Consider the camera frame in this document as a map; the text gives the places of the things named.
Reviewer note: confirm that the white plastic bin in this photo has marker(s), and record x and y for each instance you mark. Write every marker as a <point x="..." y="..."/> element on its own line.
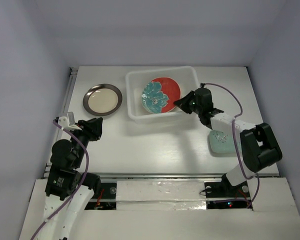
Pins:
<point x="136" y="80"/>

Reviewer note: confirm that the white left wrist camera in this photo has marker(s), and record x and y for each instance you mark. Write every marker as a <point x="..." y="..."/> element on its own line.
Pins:
<point x="67" y="121"/>

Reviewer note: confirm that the aluminium rail frame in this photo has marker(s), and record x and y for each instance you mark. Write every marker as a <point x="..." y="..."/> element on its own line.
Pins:
<point x="175" y="144"/>

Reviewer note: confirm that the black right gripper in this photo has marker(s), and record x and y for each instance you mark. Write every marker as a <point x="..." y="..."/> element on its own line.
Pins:
<point x="182" y="103"/>

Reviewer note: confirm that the white foam block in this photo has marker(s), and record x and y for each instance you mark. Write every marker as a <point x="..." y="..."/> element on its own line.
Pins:
<point x="160" y="195"/>

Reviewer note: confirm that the teal rectangular speckled plate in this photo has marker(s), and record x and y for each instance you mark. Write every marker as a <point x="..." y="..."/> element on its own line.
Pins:
<point x="221" y="143"/>

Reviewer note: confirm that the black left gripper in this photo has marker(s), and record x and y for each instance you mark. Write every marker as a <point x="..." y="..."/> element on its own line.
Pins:
<point x="92" y="127"/>

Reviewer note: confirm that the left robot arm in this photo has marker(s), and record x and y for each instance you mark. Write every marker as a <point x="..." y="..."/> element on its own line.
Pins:
<point x="69" y="185"/>

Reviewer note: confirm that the red plate with teal flower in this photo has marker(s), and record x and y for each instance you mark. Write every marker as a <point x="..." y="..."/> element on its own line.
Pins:
<point x="159" y="95"/>

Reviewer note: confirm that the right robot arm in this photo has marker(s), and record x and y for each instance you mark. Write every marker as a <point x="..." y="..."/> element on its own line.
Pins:
<point x="255" y="145"/>

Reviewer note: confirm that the brown rimmed cream plate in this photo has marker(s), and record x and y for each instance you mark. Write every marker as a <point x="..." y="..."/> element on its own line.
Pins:
<point x="102" y="100"/>

